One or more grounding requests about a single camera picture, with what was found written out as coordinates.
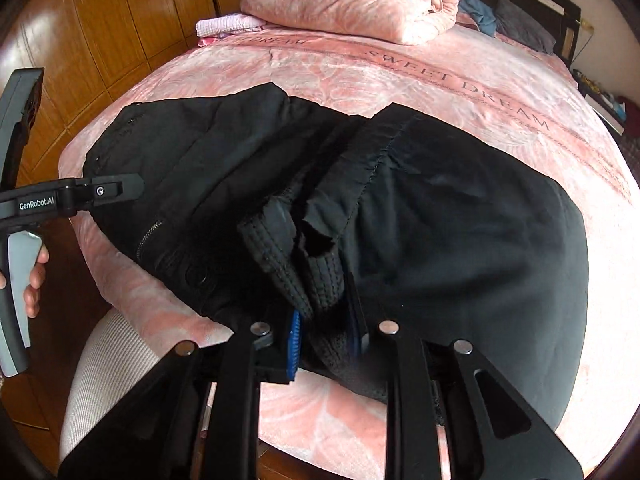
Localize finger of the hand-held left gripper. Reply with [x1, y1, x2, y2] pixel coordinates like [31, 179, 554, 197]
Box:
[75, 172, 146, 216]

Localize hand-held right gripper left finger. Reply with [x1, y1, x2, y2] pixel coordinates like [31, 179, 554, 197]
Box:
[60, 309, 302, 480]

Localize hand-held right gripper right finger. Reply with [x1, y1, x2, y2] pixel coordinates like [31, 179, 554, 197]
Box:
[349, 304, 584, 480]

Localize black jacket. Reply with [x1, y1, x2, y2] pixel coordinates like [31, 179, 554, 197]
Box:
[82, 82, 586, 428]

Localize person's left hand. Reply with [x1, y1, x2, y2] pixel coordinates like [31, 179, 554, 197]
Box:
[23, 249, 51, 319]

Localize wooden wardrobe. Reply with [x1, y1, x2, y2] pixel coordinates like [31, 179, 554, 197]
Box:
[0, 0, 244, 186]

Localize person's leg in white trousers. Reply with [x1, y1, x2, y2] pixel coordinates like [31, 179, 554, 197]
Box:
[60, 307, 167, 461]

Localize small pink white cloth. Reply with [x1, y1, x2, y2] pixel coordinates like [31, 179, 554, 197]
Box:
[195, 14, 264, 40]

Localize pink bed with bedspread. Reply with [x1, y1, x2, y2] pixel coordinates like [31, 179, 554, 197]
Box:
[57, 10, 640, 461]

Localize folded pink quilt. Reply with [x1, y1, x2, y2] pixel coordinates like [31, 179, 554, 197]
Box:
[240, 0, 459, 45]

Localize dark nightstand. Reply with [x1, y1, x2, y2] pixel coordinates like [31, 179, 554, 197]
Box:
[572, 67, 640, 137]

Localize blue cloth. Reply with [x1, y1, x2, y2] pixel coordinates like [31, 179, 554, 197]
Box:
[457, 0, 499, 36]

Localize grey pillow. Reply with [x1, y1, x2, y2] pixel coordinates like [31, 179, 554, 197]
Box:
[495, 0, 557, 54]

